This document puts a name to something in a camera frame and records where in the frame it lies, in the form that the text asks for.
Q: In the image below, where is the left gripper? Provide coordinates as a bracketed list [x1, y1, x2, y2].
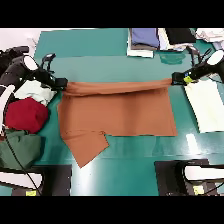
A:
[53, 77, 70, 91]

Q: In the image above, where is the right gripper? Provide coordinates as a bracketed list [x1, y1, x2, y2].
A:
[171, 70, 195, 86]

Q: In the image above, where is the orange-brown T-shirt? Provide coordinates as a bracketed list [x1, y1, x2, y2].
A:
[57, 78, 179, 169]

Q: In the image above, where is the cream white garment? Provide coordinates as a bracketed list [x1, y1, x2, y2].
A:
[183, 78, 224, 134]

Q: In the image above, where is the black folded garment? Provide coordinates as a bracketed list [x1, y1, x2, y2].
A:
[165, 28, 197, 46]

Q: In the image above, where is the white folded garment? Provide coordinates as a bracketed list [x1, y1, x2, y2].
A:
[126, 28, 155, 59]

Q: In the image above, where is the red garment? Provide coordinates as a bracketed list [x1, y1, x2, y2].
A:
[4, 96, 51, 135]

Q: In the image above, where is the heap of clothes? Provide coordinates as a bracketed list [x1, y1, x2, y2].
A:
[195, 28, 224, 52]

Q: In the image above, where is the blue garment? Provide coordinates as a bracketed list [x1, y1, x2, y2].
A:
[130, 28, 161, 49]

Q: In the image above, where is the green garment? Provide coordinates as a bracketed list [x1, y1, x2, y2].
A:
[0, 129, 43, 171]

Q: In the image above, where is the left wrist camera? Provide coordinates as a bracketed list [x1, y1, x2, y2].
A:
[41, 52, 57, 73]

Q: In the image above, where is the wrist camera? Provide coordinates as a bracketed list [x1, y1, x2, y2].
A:
[41, 52, 57, 73]
[186, 45, 213, 65]

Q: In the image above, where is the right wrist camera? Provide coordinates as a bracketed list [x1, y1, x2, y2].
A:
[186, 45, 213, 65]

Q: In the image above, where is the black cable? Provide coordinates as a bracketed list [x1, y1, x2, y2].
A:
[2, 130, 43, 197]
[199, 179, 224, 197]

